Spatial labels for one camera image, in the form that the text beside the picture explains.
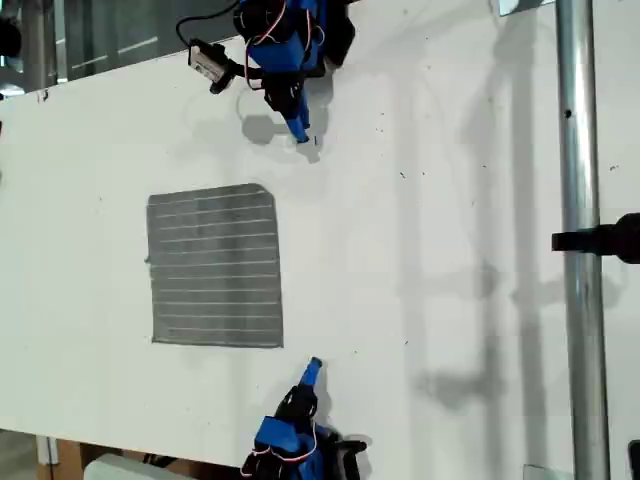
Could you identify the steel post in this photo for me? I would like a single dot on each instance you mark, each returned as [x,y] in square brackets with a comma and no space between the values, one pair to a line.
[582,300]

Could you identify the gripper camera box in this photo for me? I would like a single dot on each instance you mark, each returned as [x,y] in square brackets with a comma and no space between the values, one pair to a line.
[352,450]
[205,60]

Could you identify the black box at table edge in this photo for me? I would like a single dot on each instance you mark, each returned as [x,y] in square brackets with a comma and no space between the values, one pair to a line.
[635,460]

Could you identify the wooden table leg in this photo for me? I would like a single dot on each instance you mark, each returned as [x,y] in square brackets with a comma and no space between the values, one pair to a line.
[67,460]

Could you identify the black round object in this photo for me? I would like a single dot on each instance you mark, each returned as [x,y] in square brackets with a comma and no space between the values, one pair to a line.
[7,37]

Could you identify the grey striped towel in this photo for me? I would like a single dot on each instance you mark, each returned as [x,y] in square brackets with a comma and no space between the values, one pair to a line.
[215,265]

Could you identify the black clamp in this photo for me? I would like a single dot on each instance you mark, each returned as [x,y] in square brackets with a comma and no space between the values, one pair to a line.
[600,242]

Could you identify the black camera stalk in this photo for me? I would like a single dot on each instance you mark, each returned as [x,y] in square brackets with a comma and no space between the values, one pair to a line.
[227,75]

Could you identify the white plastic box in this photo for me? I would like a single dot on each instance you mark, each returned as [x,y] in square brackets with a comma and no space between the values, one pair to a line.
[120,470]

